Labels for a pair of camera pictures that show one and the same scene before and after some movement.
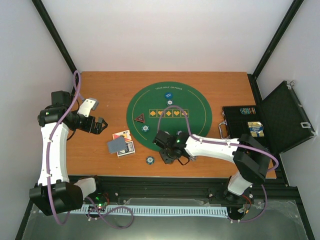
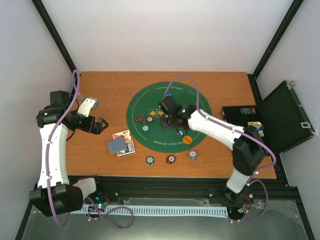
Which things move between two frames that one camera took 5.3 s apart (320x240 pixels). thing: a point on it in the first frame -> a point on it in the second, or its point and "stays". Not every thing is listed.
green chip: (145, 128) stays
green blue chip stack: (150, 160) stays
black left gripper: (89, 128) stays
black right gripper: (166, 159) -> (165, 126)
